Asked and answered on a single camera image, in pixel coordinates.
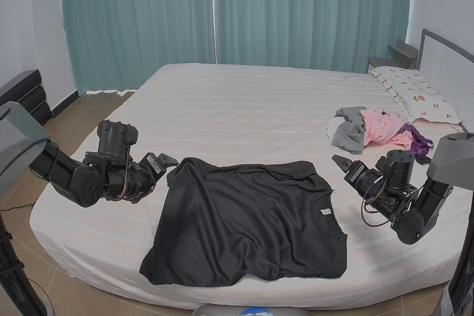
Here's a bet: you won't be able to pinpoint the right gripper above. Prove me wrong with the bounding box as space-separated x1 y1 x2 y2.
331 155 400 222

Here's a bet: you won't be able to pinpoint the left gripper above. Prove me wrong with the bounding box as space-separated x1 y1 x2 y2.
105 153 179 203

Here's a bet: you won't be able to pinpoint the black T-shirt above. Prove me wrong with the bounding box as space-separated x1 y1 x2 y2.
139 157 349 286

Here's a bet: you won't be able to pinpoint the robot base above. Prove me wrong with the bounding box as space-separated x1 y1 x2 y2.
189 303 308 316

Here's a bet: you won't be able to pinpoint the bed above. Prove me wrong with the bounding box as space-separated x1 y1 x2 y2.
30 29 474 311

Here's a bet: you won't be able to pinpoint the grey garment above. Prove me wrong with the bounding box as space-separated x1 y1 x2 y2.
331 106 367 155

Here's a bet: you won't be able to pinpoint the white garment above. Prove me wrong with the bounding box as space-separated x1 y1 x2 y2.
326 116 347 139

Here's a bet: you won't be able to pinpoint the pink garment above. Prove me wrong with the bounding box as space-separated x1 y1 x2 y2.
361 109 413 151

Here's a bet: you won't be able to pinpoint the purple garment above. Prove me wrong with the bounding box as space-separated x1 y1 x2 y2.
398 123 434 157

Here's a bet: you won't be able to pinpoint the white printed pillow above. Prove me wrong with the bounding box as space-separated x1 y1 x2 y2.
368 66 463 124

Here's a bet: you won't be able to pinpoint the grey bedside table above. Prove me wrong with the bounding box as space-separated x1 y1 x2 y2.
368 40 419 72

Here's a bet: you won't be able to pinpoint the blue-green curtain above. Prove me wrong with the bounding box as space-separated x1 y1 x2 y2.
61 0 217 97
213 0 412 74

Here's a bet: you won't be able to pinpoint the black chest of drawers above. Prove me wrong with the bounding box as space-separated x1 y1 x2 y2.
0 69 52 126

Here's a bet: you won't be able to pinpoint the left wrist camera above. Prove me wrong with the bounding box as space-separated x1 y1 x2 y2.
122 123 140 146

